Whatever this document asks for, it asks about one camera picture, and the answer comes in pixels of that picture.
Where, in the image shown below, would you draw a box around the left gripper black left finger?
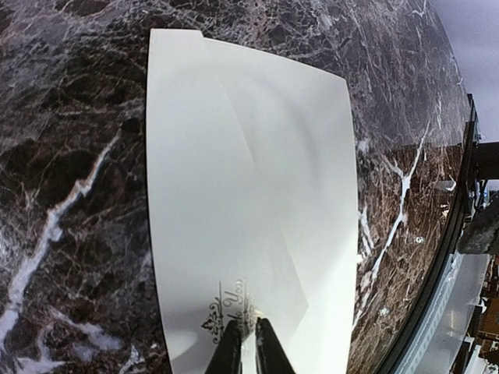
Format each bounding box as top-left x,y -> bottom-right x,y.
205,320 -> 242,374

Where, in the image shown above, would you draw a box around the black front table rail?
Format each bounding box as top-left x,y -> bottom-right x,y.
376,93 -> 482,374

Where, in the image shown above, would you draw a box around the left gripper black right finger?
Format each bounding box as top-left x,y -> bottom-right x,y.
255,318 -> 295,374

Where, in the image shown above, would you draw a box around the white slotted cable duct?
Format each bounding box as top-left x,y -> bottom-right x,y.
395,253 -> 463,374

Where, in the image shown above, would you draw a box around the cream paper envelope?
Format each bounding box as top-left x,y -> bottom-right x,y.
146,29 -> 358,373

